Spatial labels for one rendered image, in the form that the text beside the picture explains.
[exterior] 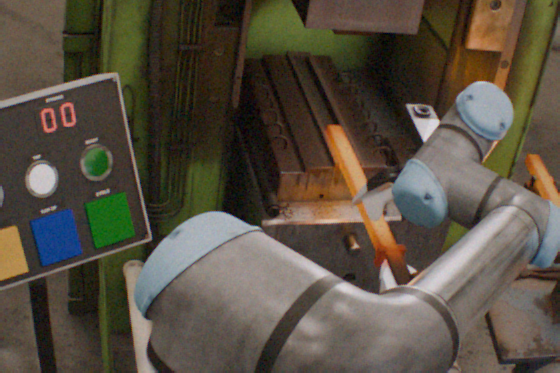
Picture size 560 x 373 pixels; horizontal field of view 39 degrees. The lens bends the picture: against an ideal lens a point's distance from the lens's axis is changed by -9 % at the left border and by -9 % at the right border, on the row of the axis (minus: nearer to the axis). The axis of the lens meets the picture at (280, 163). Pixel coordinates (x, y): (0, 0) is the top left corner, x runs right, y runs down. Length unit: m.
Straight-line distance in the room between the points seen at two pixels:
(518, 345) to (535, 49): 0.62
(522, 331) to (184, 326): 1.16
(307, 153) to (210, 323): 0.95
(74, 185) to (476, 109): 0.63
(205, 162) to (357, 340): 1.08
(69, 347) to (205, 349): 1.83
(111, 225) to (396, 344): 0.78
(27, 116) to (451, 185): 0.65
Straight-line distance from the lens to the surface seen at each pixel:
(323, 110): 1.71
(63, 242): 1.30
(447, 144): 1.00
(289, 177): 1.53
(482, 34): 1.64
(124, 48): 1.50
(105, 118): 1.33
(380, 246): 1.34
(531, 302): 1.81
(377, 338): 0.62
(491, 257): 0.81
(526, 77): 1.78
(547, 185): 1.68
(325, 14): 1.37
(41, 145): 1.29
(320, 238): 1.56
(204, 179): 1.69
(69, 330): 2.52
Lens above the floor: 1.87
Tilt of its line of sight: 35 degrees down
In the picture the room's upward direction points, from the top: 9 degrees clockwise
